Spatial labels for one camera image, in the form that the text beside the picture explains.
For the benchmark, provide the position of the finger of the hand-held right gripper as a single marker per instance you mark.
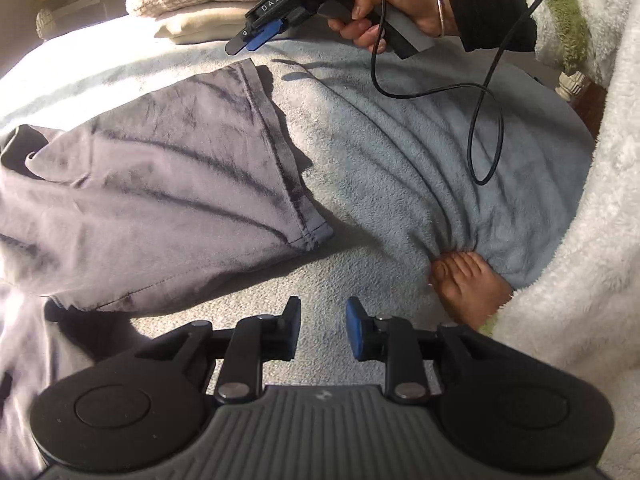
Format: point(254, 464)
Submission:
point(265, 35)

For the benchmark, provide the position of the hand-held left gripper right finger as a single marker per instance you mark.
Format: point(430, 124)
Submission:
point(357, 332)

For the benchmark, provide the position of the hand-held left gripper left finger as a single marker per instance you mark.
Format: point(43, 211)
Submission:
point(292, 332)

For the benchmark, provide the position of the dark pants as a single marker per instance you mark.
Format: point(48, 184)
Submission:
point(175, 185)

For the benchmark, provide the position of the person's right forearm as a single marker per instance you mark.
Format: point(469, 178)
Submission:
point(490, 15)

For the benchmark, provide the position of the person's right hand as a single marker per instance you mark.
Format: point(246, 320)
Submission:
point(405, 5)

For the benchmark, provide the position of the person's foot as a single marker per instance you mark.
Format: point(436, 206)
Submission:
point(470, 285)

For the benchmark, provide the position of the grey bed blanket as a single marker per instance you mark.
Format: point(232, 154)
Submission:
point(400, 160)

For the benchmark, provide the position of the white ribbed object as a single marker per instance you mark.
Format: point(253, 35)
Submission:
point(50, 24)

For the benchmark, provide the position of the green fluffy cloth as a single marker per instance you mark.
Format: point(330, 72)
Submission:
point(560, 15)

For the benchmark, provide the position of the cream bedpost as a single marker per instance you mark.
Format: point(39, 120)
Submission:
point(570, 85)

